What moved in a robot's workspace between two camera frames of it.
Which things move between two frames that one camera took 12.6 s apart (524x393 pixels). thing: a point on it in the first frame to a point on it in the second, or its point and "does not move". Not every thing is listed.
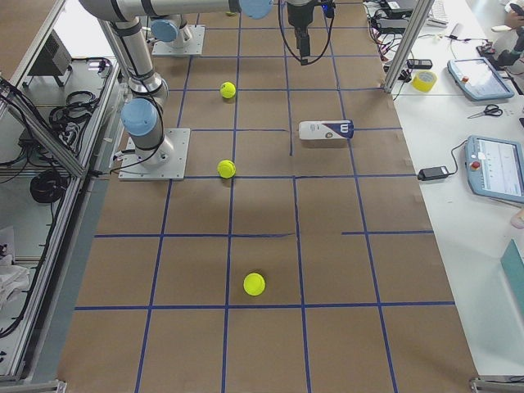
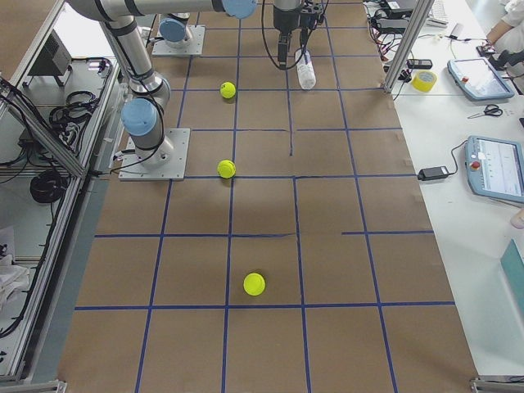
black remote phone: x=419 y=64 does not move
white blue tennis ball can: x=326 y=129 to x=306 y=74
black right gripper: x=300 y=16 to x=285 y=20
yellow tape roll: x=424 y=81 does not move
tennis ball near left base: x=228 y=90 does not move
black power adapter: x=433 y=173 does not move
